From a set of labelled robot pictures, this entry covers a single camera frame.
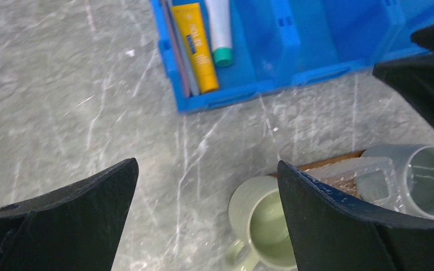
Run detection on light green ceramic mug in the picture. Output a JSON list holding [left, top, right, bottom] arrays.
[[223, 175, 297, 270]]

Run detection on blue left storage bin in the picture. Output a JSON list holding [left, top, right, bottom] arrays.
[[150, 1, 301, 113]]

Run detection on blue storage bin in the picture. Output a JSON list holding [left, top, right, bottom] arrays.
[[383, 0, 434, 61], [269, 0, 407, 87], [150, 1, 301, 113]]

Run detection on grey toothbrush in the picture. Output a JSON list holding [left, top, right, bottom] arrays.
[[165, 1, 200, 98]]

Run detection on blue middle storage bin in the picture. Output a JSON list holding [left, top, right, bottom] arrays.
[[269, 0, 407, 87]]

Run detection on white toothpaste tube green cap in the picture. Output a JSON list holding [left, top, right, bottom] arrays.
[[205, 0, 233, 67]]

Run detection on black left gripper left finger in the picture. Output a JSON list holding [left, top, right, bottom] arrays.
[[0, 158, 139, 270]]

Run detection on blue right storage bin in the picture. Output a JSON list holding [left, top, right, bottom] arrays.
[[383, 0, 434, 61]]

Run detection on yellow orange tube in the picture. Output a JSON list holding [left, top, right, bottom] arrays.
[[171, 3, 220, 94]]

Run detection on brown oval wooden tray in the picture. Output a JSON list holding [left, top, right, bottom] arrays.
[[267, 149, 366, 178]]

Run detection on grey ceramic mug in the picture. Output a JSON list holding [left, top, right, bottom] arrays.
[[355, 144, 434, 220]]

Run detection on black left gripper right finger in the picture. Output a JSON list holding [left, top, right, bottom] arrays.
[[277, 161, 434, 270]]

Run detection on clear glass toothbrush holder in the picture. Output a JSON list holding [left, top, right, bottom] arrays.
[[306, 157, 406, 213]]

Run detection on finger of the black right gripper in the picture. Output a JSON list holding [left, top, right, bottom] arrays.
[[372, 25, 434, 128]]

